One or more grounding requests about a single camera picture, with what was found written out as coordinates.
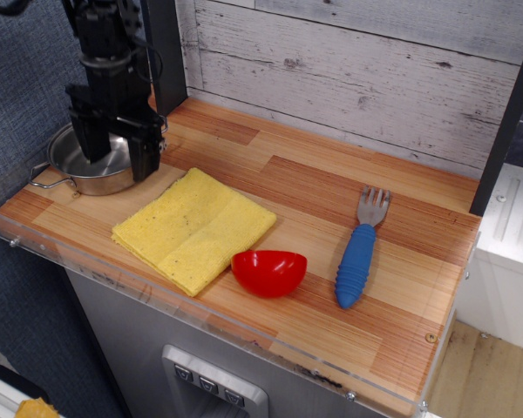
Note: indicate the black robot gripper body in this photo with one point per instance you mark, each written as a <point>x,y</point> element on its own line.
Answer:
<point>117,91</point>

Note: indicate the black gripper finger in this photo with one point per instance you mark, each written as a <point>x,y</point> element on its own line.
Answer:
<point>92,135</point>
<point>145,149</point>

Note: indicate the stainless steel pot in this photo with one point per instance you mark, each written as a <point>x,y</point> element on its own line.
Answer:
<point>67,164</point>

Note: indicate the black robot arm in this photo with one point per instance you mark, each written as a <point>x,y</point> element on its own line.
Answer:
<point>106,28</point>

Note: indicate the yellow folded cloth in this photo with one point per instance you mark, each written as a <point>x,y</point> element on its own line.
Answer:
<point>190,233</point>

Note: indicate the red plastic bowl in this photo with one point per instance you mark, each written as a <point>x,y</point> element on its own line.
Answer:
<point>269,273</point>

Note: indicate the grey toy fridge cabinet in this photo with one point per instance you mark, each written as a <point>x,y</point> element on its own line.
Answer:
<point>171,362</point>

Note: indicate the clear acrylic table guard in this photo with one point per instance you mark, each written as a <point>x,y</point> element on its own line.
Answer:
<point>384,348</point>

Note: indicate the yellow object bottom left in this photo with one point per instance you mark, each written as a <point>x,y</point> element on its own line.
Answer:
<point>36,408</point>

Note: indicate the white toy sink unit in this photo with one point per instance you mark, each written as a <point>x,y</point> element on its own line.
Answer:
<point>490,296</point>

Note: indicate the black vertical post left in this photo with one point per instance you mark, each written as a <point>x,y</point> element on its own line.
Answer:
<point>162,33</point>

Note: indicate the black vertical post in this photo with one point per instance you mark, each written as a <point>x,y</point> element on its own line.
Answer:
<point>162,33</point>
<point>500,148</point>

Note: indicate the blue handled metal fork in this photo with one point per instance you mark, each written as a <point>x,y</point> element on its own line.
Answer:
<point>354,268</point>

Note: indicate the black vertical post right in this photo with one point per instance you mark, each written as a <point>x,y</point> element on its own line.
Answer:
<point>500,148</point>

